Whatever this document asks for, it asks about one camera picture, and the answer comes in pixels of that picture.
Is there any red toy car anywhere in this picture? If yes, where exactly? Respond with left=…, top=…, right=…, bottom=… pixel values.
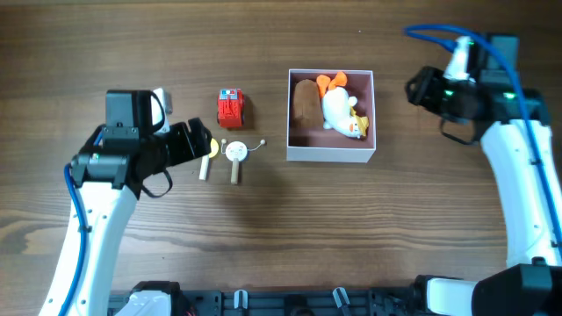
left=217, top=89, right=245, bottom=129

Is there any white duck plush toy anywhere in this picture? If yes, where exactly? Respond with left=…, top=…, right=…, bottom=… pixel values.
left=316, top=71, right=370, bottom=140

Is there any brown plush toy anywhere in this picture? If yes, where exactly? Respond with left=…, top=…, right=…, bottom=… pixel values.
left=292, top=79, right=324, bottom=129

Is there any pink box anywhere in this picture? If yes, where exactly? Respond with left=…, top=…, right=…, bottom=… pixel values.
left=286, top=68, right=377, bottom=163

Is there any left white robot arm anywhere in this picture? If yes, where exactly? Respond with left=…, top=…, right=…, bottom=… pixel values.
left=40, top=88, right=212, bottom=315

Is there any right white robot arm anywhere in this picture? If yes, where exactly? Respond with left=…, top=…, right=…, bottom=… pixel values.
left=406, top=25, right=561, bottom=315

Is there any yellow wooden rattle drum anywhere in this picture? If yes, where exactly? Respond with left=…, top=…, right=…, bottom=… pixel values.
left=198, top=139, right=220, bottom=181

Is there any white wooden rattle drum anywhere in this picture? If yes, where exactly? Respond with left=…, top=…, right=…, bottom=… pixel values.
left=220, top=139, right=266, bottom=184

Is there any left blue cable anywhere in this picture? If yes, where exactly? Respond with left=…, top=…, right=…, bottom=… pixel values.
left=56, top=131, right=104, bottom=316

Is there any black mounting rail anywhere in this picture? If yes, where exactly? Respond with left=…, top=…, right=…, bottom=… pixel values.
left=107, top=281, right=427, bottom=316

